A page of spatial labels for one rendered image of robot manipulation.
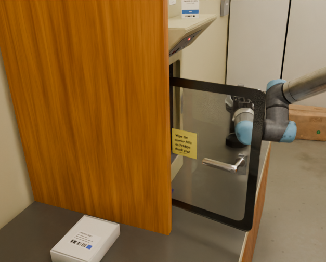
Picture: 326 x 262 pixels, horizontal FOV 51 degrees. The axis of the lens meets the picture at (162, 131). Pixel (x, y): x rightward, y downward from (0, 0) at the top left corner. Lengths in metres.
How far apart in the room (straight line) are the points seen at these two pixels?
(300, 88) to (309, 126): 2.67
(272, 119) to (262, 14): 2.84
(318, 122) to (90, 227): 3.11
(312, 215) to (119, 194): 1.98
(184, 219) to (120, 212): 0.20
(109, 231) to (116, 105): 0.36
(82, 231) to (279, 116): 0.71
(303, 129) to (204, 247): 2.96
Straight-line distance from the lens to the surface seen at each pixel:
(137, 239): 1.02
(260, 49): 4.00
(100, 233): 1.00
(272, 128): 1.16
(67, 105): 0.97
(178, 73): 1.22
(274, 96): 1.21
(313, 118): 3.80
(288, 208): 2.79
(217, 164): 0.84
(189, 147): 0.91
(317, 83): 1.14
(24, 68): 1.02
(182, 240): 1.01
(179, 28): 0.85
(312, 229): 2.65
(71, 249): 0.97
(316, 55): 3.99
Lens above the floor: 1.63
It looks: 25 degrees down
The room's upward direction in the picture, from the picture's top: 2 degrees counter-clockwise
